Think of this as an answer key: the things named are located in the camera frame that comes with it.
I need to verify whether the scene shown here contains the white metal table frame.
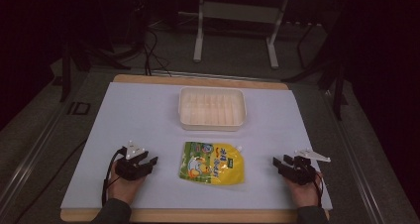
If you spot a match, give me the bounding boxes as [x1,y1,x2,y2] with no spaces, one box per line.
[192,0,292,70]

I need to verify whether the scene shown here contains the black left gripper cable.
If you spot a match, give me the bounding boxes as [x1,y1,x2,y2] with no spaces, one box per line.
[101,147,129,207]

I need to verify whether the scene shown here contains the black rectangular floor bracket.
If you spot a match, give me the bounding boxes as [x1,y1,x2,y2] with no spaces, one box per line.
[66,101,91,116]

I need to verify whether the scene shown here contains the red and black gripper cable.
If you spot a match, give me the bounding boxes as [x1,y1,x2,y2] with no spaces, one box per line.
[311,170,325,208]

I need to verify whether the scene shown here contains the person's right hand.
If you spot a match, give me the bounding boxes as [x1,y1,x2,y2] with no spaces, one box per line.
[284,174,324,208]

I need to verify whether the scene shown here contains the aluminium floor rail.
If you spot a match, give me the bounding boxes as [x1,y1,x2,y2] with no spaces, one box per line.
[0,96,72,213]
[320,88,387,224]

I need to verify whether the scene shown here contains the black floor cable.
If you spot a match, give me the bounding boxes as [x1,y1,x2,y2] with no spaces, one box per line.
[13,138,89,224]

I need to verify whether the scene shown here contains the black floor cables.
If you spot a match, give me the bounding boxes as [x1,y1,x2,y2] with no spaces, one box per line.
[141,28,173,77]

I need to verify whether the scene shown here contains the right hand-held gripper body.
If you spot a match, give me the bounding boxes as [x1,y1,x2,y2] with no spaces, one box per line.
[290,148,332,186]

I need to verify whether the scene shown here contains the white table mat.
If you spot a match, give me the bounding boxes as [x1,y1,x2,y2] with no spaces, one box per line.
[59,81,334,211]

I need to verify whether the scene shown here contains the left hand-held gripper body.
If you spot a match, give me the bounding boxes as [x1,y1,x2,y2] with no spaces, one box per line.
[114,140,151,182]

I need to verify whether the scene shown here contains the person's left hand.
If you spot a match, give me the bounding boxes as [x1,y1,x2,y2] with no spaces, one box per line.
[107,160,147,206]

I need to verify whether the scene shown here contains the yellow spouted pouch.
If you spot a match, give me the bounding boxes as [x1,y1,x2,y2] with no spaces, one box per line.
[178,141,246,186]

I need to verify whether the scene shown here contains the black metal stand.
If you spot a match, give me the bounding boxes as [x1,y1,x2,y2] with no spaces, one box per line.
[58,35,133,103]
[280,17,350,121]

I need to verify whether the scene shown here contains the white plastic tray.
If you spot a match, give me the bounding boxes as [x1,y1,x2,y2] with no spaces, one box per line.
[177,86,248,132]

